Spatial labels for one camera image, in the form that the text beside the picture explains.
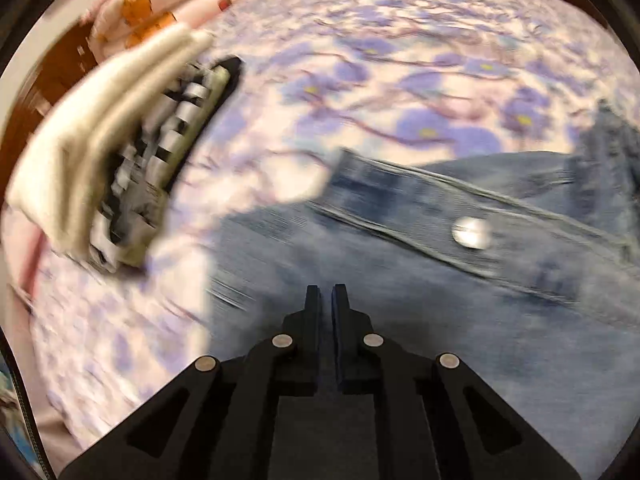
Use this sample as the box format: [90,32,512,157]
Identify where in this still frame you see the pink bear print quilt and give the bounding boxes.
[87,0,251,53]

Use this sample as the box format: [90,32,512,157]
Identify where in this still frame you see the purple cat print blanket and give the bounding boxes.
[10,0,640,461]

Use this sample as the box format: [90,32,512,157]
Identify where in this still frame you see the pink bed sheet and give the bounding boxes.
[0,210,51,311]

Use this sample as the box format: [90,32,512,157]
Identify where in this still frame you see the blue denim jacket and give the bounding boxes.
[207,100,640,480]

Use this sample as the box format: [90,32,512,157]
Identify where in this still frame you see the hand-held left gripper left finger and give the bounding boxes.
[59,285,321,480]

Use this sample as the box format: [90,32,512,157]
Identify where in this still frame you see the folded black white patterned garment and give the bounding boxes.
[87,56,246,276]

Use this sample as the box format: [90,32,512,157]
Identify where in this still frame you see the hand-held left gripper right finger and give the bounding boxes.
[331,283,583,480]

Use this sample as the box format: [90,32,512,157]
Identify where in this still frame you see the dark wooden headboard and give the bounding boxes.
[0,25,103,186]

